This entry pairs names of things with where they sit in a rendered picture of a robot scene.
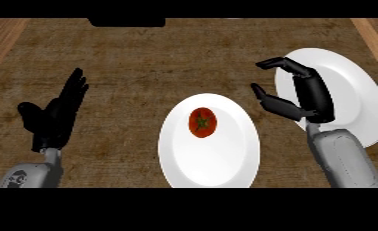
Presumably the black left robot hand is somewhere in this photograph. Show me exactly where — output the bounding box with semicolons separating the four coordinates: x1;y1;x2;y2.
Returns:
17;67;92;154

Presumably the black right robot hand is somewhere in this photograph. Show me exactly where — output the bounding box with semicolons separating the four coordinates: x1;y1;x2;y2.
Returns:
250;56;337;124

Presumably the white round plate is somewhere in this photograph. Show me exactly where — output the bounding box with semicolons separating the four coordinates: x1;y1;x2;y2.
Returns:
274;47;378;149

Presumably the red tomato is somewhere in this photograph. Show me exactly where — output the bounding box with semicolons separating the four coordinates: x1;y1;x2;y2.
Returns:
188;107;219;139

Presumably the white oval plate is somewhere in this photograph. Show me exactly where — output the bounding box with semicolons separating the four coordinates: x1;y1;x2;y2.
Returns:
157;92;262;189

